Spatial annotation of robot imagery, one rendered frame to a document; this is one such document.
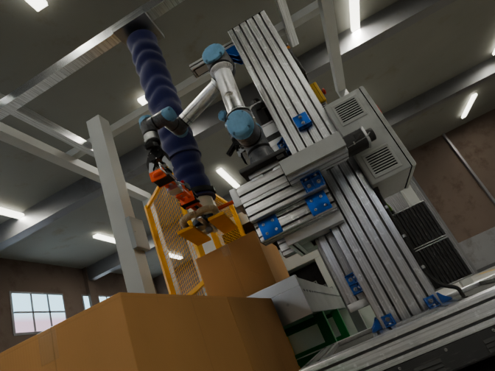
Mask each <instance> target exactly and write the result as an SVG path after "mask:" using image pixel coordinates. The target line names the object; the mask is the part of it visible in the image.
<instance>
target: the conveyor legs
mask: <svg viewBox="0 0 495 371"><path fill-rule="evenodd" d="M330 312H331V313H330V314H327V315H325V313H324V311H321V312H319V313H316V314H313V316H314V317H312V318H310V319H308V320H305V321H303V322H301V323H299V324H297V325H294V326H292V327H290V328H287V329H286V330H284V331H285V333H286V335H287V336H291V335H293V334H294V333H297V332H299V331H302V330H304V329H306V328H308V327H311V326H313V325H315V324H317V325H318V327H319V329H320V332H321V333H322V336H323V338H324V340H325V342H324V343H322V344H319V345H318V346H315V347H313V348H310V349H308V350H306V351H303V352H302V353H299V354H297V355H295V358H296V359H298V358H300V357H303V356H305V355H308V354H310V353H313V352H315V351H316V350H319V349H321V348H324V347H326V346H328V345H331V344H333V343H335V342H338V341H340V340H342V339H344V338H347V337H349V336H350V333H349V332H348V329H347V327H346V325H345V323H344V321H343V318H342V317H341V315H340V312H339V311H338V309H335V310H333V311H330ZM331 317H333V319H334V321H335V323H336V325H337V327H338V329H339V332H340V334H341V336H338V337H335V335H334V332H333V330H332V329H331V326H330V324H329V321H328V320H327V319H328V318H331ZM319 352H320V350H319V351H317V352H316V353H313V354H311V355H308V356H306V357H303V358H301V359H298V360H297V363H298V365H299V366H300V365H302V364H305V363H307V362H309V361H310V360H311V359H312V358H313V357H314V356H315V355H316V354H318V353H319Z"/></svg>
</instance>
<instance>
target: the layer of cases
mask: <svg viewBox="0 0 495 371"><path fill-rule="evenodd" d="M299 370H300V367H299V365H298V363H297V360H296V358H295V355H294V353H293V351H292V348H291V346H290V343H289V340H288V338H287V335H286V333H285V331H284V328H283V326H282V324H281V320H280V319H279V317H278V314H277V311H276V309H275V306H274V304H273V301H272V299H271V298H255V297H220V296H201V295H183V294H148V293H129V292H119V293H117V294H115V295H113V296H111V297H109V298H107V299H106V300H103V301H102V302H100V303H97V304H96V305H93V306H91V307H90V308H87V309H85V310H84V311H81V312H80V313H78V314H75V315H74V316H72V317H70V318H68V319H66V320H64V321H62V322H60V323H58V324H56V325H54V326H52V327H50V328H48V329H46V330H44V331H42V332H40V333H38V334H37V335H35V336H33V337H31V338H29V339H27V340H25V341H23V342H21V343H19V344H17V345H15V346H13V347H11V348H9V349H7V350H5V351H3V352H2V353H0V371H299Z"/></svg>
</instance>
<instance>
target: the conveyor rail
mask: <svg viewBox="0 0 495 371"><path fill-rule="evenodd" d="M298 280H299V283H300V285H301V287H302V289H303V292H304V294H305V295H306V298H307V300H308V302H309V305H310V307H311V309H312V311H313V314H316V313H319V312H321V311H324V313H325V312H329V311H333V310H335V309H338V310H341V309H344V308H346V307H345V304H344V302H343V300H342V298H341V296H340V294H339V292H338V290H336V289H333V288H329V287H327V286H323V285H320V284H318V283H313V282H311V281H308V280H304V279H301V278H298ZM313 314H310V315H313Z"/></svg>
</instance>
